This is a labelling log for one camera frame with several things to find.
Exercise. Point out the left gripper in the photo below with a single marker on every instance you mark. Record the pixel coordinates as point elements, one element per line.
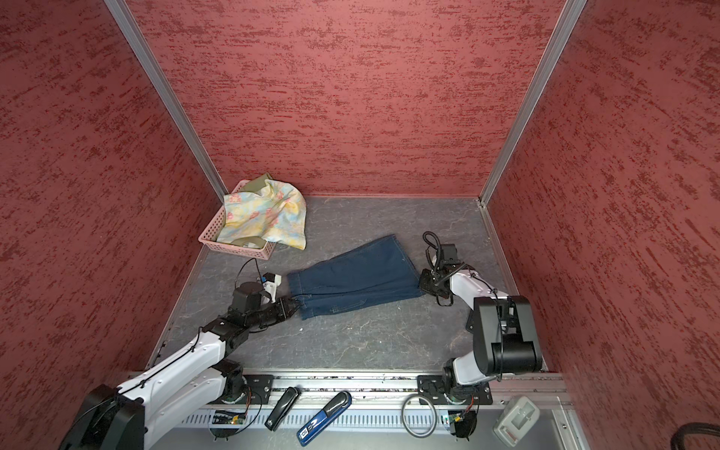
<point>282,305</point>

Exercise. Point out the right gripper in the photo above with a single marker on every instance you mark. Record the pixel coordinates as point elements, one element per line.
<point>425,285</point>

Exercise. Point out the blue denim skirt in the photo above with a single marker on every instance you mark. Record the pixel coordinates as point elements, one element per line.
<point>377,273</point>

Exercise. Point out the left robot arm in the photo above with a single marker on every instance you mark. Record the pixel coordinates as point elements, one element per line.
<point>137,413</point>

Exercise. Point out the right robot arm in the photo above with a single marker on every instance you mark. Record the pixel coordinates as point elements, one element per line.
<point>504,336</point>

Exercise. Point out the pink plastic basket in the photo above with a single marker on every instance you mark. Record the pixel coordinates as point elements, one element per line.
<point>211,233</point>

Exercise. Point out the pastel floral skirt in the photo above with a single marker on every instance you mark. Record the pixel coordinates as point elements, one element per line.
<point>276,215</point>

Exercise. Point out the left circuit board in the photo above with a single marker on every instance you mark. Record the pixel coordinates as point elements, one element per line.
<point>226,424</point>

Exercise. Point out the circuit board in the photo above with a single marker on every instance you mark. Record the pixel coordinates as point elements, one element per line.
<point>226,424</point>
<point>462,425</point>

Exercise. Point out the blue black handheld device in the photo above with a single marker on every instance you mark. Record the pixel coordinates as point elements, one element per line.
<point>324,418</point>

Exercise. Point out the olive green garment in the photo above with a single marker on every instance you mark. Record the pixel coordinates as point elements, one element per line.
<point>257,184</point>

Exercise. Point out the right circuit board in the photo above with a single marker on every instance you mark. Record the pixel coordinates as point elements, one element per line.
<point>462,425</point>

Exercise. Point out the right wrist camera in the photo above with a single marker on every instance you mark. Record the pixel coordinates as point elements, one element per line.
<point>446,255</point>

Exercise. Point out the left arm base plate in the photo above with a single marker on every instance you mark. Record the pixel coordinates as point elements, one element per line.
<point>259,388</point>

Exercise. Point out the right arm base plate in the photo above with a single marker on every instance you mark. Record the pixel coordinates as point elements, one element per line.
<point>430,389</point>

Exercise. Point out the aluminium front rail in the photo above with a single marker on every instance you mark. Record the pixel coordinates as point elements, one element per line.
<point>385,415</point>

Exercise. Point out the left aluminium corner post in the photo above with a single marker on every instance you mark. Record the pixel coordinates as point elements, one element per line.
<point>121,13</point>

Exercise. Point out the aluminium corner post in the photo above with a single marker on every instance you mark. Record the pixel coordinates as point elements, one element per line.
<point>121,13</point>
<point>561,33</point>

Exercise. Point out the right aluminium corner post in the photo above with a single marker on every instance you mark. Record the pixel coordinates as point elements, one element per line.
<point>561,33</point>

